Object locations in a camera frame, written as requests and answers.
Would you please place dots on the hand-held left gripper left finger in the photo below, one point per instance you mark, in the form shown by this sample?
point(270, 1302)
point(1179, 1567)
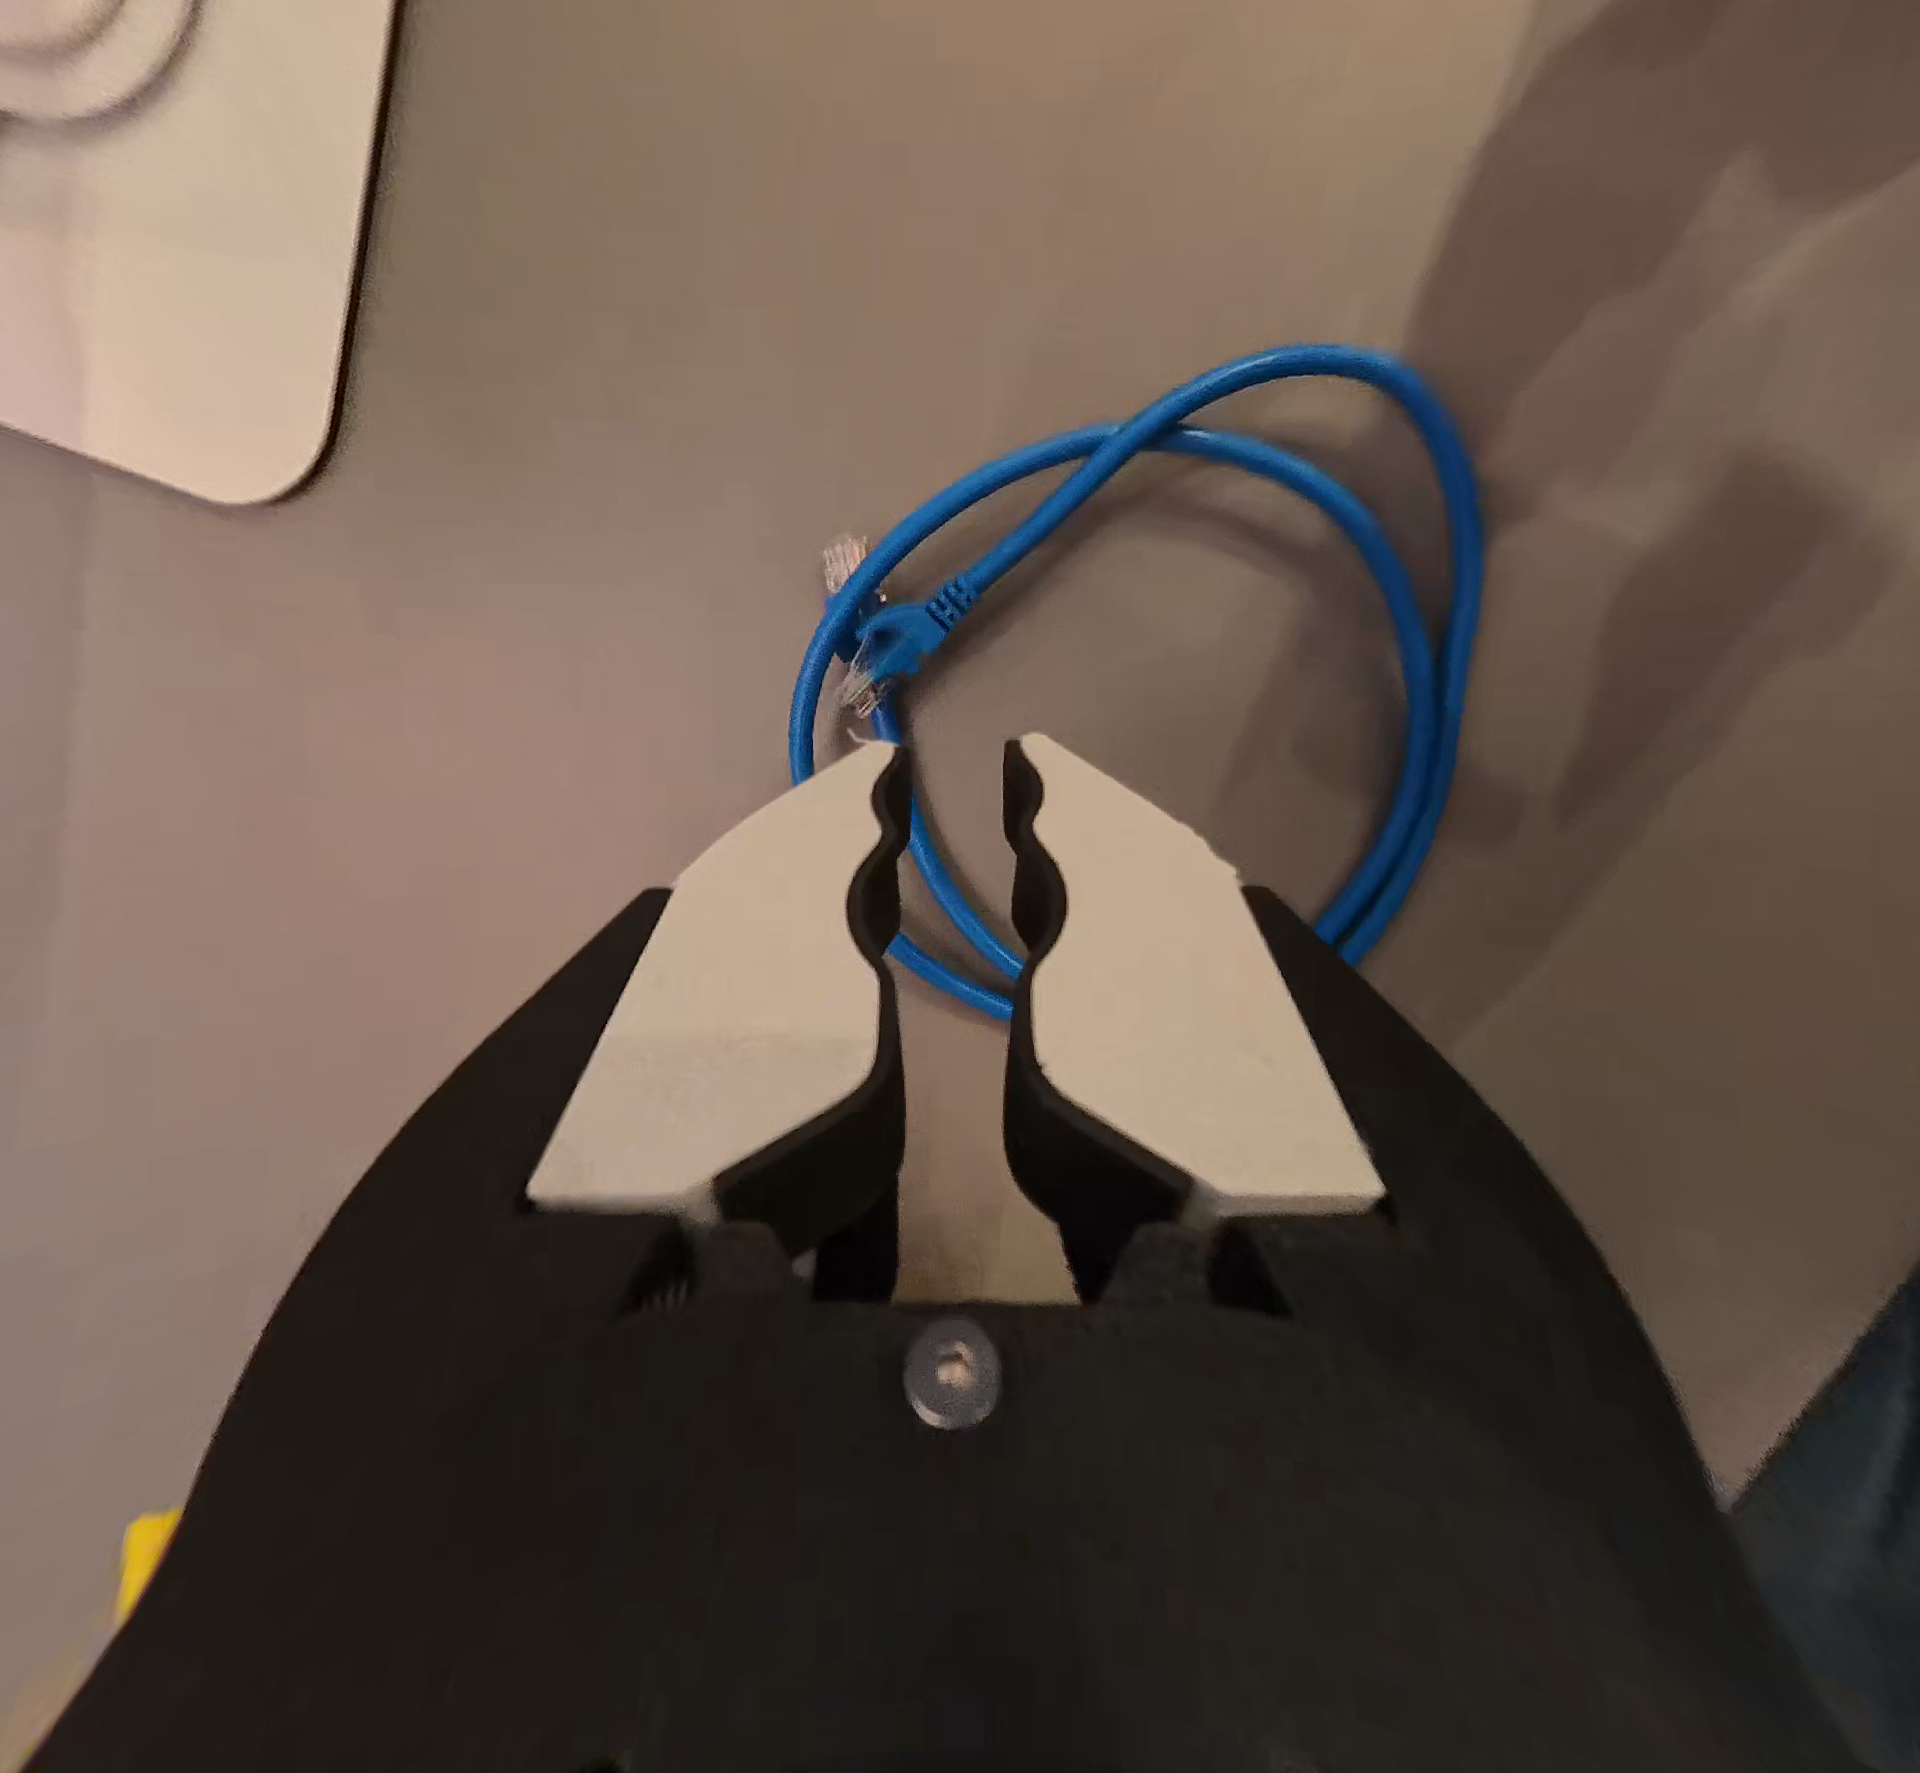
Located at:
point(719, 1024)

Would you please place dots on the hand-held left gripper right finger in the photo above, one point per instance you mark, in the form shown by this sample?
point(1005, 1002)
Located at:
point(1185, 1038)

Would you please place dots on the person's leg in jeans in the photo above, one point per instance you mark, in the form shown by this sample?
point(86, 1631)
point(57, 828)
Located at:
point(1860, 1578)

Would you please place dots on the yellow plastic bin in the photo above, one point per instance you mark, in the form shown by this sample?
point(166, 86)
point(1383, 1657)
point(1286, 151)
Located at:
point(150, 1564)

